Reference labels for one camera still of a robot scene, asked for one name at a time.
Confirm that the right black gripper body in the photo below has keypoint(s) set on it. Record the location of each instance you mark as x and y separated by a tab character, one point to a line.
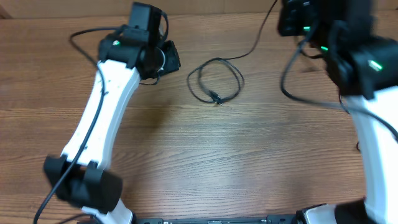
298	22

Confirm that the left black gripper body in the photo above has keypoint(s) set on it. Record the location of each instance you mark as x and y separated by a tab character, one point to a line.
168	59

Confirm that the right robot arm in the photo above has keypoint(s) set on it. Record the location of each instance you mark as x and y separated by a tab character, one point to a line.
363	66

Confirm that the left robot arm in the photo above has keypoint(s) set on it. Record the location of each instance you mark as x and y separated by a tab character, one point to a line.
133	54

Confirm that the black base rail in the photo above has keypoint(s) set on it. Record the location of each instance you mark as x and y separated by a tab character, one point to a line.
217	220

